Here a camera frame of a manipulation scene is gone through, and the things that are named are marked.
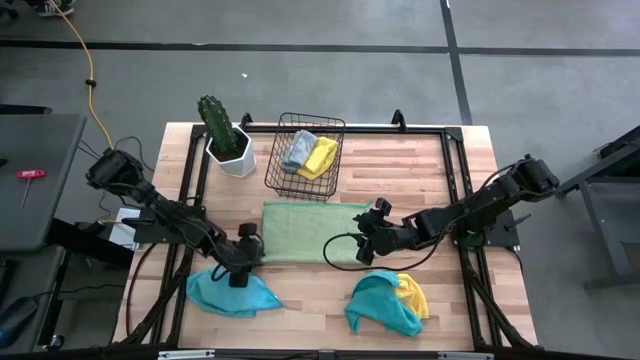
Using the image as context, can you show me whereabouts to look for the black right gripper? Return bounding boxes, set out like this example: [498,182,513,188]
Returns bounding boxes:
[351,196,417,267]

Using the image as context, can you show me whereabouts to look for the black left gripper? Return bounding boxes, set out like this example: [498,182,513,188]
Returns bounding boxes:
[209,221,267,290]

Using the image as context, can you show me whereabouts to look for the green microfiber towel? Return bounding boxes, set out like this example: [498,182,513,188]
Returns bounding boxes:
[260,200,375,266]

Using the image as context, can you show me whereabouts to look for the black wire basket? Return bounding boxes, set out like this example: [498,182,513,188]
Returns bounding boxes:
[263,111,347,204]

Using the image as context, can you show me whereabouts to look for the yellow microfiber towel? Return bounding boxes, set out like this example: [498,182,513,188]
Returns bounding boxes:
[296,136,341,182]
[394,272,431,321]

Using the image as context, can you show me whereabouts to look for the grey microfiber towel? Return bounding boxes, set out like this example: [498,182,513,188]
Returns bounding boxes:
[280,129,320,175]

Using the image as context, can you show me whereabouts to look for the teal microfiber towel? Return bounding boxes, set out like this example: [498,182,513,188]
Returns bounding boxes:
[185,266,286,320]
[343,270,424,339]

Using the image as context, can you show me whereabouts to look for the white hexagonal plant pot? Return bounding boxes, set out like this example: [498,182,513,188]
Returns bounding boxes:
[204,124,258,179]

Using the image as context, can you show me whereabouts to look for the white paper sheet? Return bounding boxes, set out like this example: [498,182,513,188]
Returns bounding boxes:
[106,206,143,250]

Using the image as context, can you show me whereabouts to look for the grey side desk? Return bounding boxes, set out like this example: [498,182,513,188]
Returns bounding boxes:
[0,113,88,252]

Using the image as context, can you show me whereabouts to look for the dark low desk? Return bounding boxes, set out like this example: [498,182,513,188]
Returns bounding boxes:
[0,217,136,354]

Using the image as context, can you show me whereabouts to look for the black computer mouse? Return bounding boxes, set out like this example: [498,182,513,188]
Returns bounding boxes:
[0,295,41,349]

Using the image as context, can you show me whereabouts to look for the dark grey metal table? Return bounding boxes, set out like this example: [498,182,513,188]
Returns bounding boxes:
[551,124,640,292]

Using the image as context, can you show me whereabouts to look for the person's shoe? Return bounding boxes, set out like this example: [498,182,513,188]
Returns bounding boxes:
[37,0,77,18]

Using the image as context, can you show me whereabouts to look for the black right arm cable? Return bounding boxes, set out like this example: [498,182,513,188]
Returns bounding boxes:
[321,231,452,273]

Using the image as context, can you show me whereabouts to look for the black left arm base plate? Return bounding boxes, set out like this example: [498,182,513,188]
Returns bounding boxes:
[121,215,169,246]

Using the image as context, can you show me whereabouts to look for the silver metal bracket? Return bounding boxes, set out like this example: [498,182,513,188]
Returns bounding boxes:
[438,351,495,360]
[157,349,217,360]

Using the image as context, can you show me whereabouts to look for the black aluminium table frame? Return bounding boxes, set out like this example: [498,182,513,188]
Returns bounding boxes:
[118,108,540,351]

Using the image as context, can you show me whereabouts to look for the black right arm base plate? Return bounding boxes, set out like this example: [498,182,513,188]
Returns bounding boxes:
[448,206,522,250]

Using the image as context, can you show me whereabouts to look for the red-handled hex key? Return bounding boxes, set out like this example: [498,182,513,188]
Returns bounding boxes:
[14,168,48,211]

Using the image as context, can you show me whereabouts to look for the yellow extension cable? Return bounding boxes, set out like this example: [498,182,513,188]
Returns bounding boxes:
[48,0,116,150]

